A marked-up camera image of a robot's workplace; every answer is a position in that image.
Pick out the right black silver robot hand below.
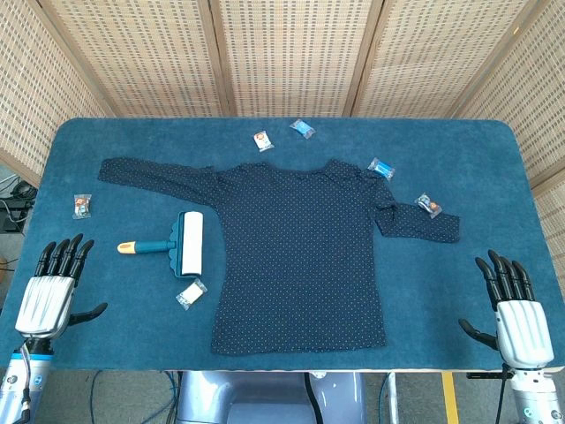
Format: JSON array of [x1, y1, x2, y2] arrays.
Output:
[[457, 249, 555, 367]]

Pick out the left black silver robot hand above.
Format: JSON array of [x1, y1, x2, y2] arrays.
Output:
[[15, 233, 109, 339]]

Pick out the teal lint roller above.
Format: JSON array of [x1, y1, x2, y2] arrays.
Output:
[[117, 210, 207, 280]]

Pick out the purple-grey robot base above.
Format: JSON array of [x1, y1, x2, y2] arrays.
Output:
[[176, 370, 367, 424]]

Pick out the navy polka dot shirt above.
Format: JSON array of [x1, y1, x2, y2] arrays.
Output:
[[97, 157, 462, 357]]

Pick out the blue carpet table cover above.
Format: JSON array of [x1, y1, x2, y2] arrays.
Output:
[[0, 117, 565, 372]]

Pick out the brown orange snack packet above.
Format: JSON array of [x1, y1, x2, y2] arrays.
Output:
[[72, 193, 93, 220]]

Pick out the white table leg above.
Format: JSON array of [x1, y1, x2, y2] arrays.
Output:
[[381, 372, 401, 424]]

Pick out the dark orange snack packet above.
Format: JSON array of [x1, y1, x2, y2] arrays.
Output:
[[414, 193, 442, 219]]

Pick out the blue snack packet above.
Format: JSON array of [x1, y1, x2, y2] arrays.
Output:
[[289, 118, 318, 140], [367, 157, 396, 181]]

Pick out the white orange snack packet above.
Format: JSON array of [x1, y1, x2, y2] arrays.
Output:
[[252, 130, 275, 154]]

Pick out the bamboo folding screen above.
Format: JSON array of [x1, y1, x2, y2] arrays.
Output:
[[0, 0, 565, 292]]

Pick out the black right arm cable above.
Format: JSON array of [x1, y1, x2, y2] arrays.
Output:
[[497, 364, 514, 424]]

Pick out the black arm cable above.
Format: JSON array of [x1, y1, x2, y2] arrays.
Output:
[[18, 343, 34, 423], [497, 364, 514, 424]]

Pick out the black equipment with cables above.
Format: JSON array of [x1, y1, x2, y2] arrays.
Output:
[[0, 174, 39, 235]]

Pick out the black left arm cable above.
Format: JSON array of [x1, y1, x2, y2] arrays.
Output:
[[18, 343, 34, 423]]

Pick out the blue floor cables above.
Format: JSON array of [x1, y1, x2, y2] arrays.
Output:
[[90, 370, 183, 424]]

